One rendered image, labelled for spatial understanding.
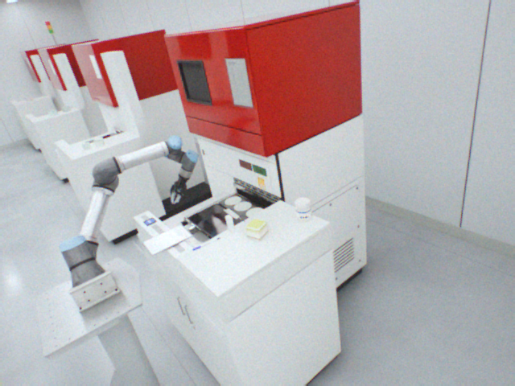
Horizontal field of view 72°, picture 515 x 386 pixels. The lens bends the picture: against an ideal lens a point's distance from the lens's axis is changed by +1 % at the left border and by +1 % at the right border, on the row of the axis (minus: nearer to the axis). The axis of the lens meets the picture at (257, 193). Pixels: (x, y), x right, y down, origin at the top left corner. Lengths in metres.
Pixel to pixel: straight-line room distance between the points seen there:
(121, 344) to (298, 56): 1.63
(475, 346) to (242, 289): 1.51
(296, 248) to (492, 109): 1.71
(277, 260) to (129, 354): 0.95
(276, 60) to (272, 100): 0.18
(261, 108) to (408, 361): 1.61
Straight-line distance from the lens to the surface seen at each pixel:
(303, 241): 1.55
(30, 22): 9.51
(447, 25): 2.78
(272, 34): 1.69
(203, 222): 1.94
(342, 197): 2.25
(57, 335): 1.78
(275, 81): 1.70
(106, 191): 2.03
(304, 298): 1.73
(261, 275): 1.45
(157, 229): 1.90
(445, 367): 2.37
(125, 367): 2.10
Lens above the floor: 1.88
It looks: 28 degrees down
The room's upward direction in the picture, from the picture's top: 11 degrees counter-clockwise
